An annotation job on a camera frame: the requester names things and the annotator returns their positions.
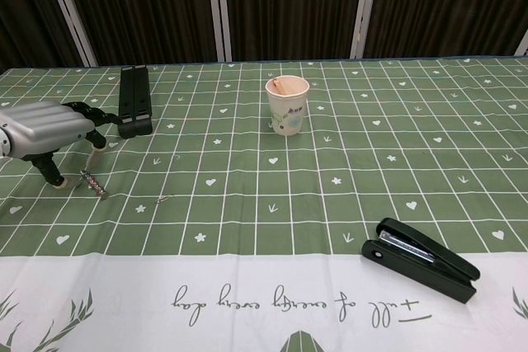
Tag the green checked tablecloth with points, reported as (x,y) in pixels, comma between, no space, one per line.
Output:
(264,212)

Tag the dark folding screen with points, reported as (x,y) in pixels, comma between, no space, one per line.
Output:
(264,6)

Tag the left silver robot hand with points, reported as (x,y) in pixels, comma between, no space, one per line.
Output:
(45,127)

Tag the dark red patterned pen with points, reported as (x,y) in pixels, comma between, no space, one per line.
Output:
(93,182)

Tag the wooden stick in cup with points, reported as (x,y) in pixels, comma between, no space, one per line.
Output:
(282,87)

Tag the black folding stand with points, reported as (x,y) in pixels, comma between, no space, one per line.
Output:
(134,100)

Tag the black stapler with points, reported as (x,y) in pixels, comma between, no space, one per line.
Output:
(416,257)

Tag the white paper cup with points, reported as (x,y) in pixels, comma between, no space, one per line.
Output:
(286,109)

